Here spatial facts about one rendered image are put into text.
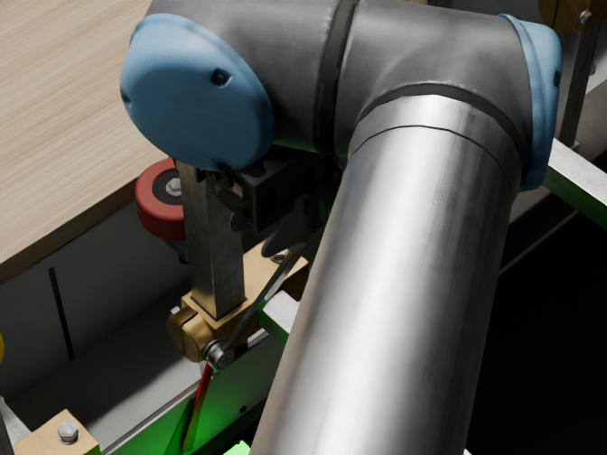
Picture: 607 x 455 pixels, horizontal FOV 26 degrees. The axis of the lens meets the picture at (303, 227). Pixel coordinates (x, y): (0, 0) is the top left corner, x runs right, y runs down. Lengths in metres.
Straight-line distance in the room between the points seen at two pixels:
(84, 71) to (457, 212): 0.82
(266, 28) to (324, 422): 0.26
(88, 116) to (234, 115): 0.64
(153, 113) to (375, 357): 0.25
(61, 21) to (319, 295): 0.91
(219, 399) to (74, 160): 0.27
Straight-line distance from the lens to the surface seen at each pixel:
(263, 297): 1.12
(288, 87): 0.70
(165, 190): 1.25
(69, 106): 1.34
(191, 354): 1.21
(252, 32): 0.70
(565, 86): 1.47
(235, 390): 1.28
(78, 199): 1.25
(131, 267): 1.45
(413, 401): 0.52
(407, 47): 0.69
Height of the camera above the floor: 1.83
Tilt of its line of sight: 50 degrees down
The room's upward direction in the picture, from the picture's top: straight up
